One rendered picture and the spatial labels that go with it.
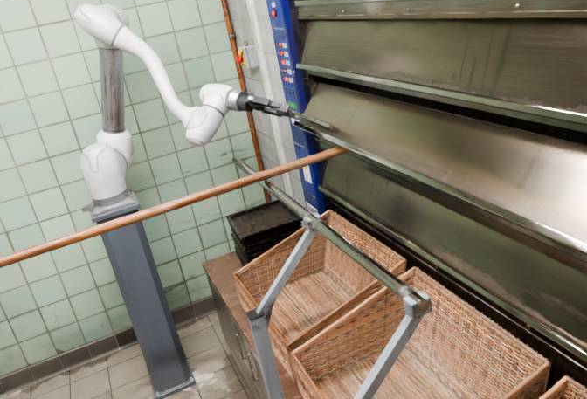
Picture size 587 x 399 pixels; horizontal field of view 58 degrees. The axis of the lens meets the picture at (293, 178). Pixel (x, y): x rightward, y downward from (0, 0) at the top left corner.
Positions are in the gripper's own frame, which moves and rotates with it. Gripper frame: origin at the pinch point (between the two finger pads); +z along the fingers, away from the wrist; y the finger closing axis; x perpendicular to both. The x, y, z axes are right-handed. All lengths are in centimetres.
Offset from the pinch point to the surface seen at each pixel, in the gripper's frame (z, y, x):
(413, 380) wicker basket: 78, 1, 75
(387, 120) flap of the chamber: 51, -23, 4
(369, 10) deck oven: 42, -42, -22
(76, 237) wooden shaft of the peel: -16, -57, 70
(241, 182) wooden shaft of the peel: 12.4, -28.0, 36.1
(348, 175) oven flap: 28.7, 15.0, 15.9
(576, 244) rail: 110, -63, 34
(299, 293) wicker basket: 19, 31, 65
